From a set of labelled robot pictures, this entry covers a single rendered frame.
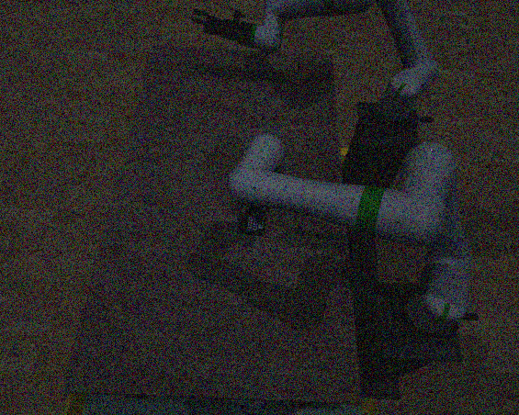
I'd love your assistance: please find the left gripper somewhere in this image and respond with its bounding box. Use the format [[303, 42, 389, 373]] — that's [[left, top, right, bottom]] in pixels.
[[245, 205, 265, 225]]

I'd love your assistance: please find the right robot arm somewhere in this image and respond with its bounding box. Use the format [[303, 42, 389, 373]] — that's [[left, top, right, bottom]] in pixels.
[[249, 0, 439, 137]]

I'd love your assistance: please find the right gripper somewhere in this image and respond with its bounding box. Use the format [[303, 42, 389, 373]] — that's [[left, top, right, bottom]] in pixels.
[[191, 8, 253, 47]]

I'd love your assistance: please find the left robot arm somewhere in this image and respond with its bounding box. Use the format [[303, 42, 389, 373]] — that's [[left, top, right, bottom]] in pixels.
[[227, 133, 479, 342]]

